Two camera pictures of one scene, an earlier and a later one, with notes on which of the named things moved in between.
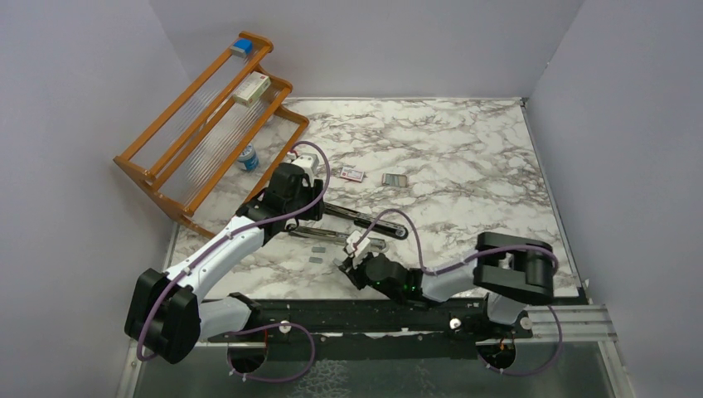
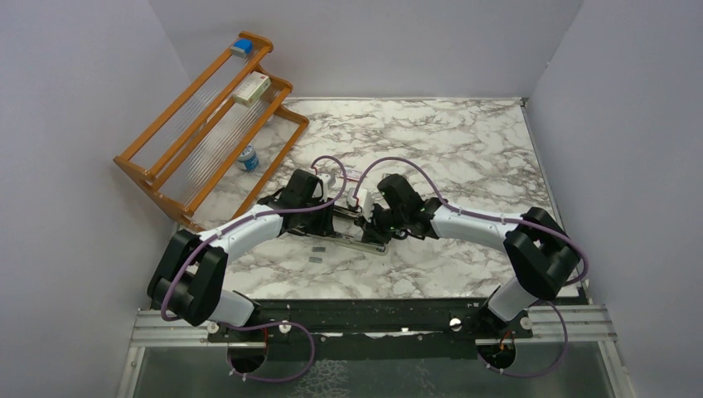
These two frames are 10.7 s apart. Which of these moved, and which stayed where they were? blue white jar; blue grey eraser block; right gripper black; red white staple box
Moved: right gripper black
Stayed: blue white jar; blue grey eraser block; red white staple box
